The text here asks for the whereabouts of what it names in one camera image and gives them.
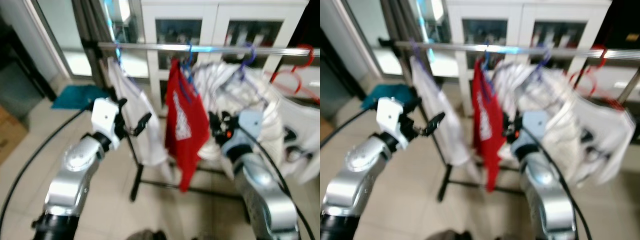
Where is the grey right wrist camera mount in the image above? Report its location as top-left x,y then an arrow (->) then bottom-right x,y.
238,110 -> 265,147
520,111 -> 548,151

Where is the metal clothes rack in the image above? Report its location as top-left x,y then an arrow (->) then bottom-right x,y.
95,41 -> 321,203
377,37 -> 640,203

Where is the teal floor mat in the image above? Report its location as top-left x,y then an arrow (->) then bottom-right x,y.
361,84 -> 408,111
51,84 -> 112,111

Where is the white jacket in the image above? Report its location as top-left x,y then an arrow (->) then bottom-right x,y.
192,61 -> 321,187
492,62 -> 637,188

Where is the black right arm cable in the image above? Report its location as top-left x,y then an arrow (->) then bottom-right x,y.
239,127 -> 317,240
527,131 -> 593,240

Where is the white glass door cabinet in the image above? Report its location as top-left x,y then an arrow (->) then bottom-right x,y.
445,0 -> 613,116
140,0 -> 312,113

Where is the red shirt with printed logo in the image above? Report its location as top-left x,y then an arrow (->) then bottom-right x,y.
471,59 -> 508,193
164,59 -> 212,193

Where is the black low cabinet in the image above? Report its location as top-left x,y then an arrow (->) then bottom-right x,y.
0,15 -> 57,120

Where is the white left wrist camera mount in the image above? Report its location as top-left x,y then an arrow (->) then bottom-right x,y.
91,97 -> 122,150
376,97 -> 403,143

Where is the white sleeveless shirt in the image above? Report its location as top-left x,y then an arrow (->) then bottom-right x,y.
106,56 -> 172,170
409,55 -> 478,171

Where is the black media console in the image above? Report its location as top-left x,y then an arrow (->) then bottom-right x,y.
595,0 -> 640,51
289,0 -> 321,48

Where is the plain cardboard box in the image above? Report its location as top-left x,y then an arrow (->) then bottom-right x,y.
0,104 -> 29,166
320,116 -> 335,142

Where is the glass sliding door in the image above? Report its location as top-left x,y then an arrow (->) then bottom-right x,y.
30,0 -> 108,83
340,0 -> 401,81

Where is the purple hanger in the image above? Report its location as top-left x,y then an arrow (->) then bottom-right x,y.
481,44 -> 496,86
180,44 -> 197,86
235,44 -> 257,83
532,46 -> 553,83
410,40 -> 436,86
112,42 -> 143,93

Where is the red hanger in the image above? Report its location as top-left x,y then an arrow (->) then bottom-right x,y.
567,44 -> 626,111
264,44 -> 321,105

